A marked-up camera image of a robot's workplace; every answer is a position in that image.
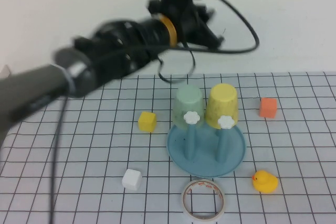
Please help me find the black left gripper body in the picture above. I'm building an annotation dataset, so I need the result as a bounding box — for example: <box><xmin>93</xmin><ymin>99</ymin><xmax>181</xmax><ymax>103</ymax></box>
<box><xmin>148</xmin><ymin>0</ymin><xmax>215</xmax><ymax>44</ymax></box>

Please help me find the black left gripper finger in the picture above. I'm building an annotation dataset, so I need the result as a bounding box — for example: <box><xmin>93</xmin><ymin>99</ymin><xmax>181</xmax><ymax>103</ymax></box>
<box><xmin>202</xmin><ymin>26</ymin><xmax>226</xmax><ymax>49</ymax></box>

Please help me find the yellow plastic cup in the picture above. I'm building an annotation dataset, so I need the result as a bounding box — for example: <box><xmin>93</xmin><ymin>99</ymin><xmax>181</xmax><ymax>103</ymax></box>
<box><xmin>204</xmin><ymin>83</ymin><xmax>239</xmax><ymax>130</ymax></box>

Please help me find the green plastic cup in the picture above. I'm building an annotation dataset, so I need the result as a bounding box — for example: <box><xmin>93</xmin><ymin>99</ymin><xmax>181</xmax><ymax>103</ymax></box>
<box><xmin>172</xmin><ymin>84</ymin><xmax>206</xmax><ymax>130</ymax></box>

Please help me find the blue cup stand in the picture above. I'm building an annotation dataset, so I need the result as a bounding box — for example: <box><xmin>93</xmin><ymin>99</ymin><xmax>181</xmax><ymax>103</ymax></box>
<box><xmin>166</xmin><ymin>111</ymin><xmax>247</xmax><ymax>178</ymax></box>

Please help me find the orange cube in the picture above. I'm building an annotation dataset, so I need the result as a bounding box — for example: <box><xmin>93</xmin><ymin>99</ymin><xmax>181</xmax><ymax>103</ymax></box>
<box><xmin>259</xmin><ymin>98</ymin><xmax>278</xmax><ymax>119</ymax></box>

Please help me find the yellow cube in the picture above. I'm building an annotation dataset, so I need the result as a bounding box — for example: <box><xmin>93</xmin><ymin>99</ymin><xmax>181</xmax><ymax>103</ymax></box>
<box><xmin>138</xmin><ymin>111</ymin><xmax>158</xmax><ymax>133</ymax></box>

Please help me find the yellow rubber duck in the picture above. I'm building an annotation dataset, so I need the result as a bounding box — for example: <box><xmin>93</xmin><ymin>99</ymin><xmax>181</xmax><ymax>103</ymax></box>
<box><xmin>252</xmin><ymin>170</ymin><xmax>279</xmax><ymax>195</ymax></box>

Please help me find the white black-grid tablecloth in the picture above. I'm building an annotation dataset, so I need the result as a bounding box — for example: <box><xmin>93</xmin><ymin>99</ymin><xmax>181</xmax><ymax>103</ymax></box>
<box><xmin>0</xmin><ymin>71</ymin><xmax>336</xmax><ymax>224</ymax></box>

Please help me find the white cube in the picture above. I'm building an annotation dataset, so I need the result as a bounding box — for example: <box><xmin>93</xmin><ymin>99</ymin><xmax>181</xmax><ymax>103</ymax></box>
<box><xmin>122</xmin><ymin>168</ymin><xmax>143</xmax><ymax>191</ymax></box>

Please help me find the white tape roll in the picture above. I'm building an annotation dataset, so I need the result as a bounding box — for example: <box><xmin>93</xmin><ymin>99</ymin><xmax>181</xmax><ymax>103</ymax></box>
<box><xmin>181</xmin><ymin>179</ymin><xmax>226</xmax><ymax>222</ymax></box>

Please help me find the black left camera cable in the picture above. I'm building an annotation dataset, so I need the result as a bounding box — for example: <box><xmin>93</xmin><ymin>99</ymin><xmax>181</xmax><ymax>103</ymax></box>
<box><xmin>156</xmin><ymin>0</ymin><xmax>260</xmax><ymax>85</ymax></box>

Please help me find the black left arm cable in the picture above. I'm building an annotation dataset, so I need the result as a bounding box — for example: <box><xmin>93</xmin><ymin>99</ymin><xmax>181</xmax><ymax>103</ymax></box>
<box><xmin>48</xmin><ymin>94</ymin><xmax>69</xmax><ymax>224</ymax></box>

